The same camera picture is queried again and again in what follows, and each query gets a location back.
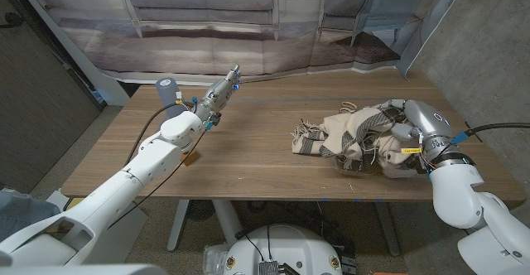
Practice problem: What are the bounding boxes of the white table leg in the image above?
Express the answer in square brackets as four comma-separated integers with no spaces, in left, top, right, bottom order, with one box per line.
[166,200,190,253]
[211,199,245,247]

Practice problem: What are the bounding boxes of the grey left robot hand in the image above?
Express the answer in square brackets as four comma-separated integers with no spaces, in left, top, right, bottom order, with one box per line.
[193,63,241,125]

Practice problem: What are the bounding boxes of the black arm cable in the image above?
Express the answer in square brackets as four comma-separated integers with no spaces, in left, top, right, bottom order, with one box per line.
[453,122,530,143]
[123,100,195,166]

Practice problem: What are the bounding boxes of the cream plaid fringed scarf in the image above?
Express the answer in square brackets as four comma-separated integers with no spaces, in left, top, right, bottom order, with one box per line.
[291,105,431,180]

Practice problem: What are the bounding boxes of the yellow floor object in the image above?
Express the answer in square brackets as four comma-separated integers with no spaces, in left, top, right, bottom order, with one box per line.
[64,198,86,212]

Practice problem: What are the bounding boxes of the printed sofa room backdrop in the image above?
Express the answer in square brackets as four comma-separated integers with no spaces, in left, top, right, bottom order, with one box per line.
[24,0,473,86]

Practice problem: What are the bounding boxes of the small wooden block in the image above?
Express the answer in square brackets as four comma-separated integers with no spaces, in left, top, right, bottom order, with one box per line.
[181,149,200,167]

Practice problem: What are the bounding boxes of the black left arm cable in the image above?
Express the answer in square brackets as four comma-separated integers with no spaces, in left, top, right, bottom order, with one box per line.
[123,100,195,166]

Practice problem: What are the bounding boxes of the grey cylindrical cup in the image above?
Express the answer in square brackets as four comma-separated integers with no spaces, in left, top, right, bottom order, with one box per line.
[155,77,184,118]

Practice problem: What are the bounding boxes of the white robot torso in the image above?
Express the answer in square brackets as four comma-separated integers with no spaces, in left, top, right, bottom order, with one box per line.
[223,224,344,275]

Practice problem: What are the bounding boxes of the grey table leg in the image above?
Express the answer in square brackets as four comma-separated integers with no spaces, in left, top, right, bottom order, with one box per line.
[374,202,402,258]

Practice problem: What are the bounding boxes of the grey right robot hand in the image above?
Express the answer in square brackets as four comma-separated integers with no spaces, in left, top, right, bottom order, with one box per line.
[380,99,456,162]

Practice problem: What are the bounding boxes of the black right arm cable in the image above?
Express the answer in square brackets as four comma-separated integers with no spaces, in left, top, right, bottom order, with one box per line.
[453,122,530,143]

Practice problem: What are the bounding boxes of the person in blue jeans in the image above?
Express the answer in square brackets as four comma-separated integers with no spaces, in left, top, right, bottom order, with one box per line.
[0,190,62,243]

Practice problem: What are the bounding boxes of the clear plastic packaging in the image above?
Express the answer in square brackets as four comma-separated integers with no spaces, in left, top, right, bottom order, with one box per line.
[202,244,229,274]

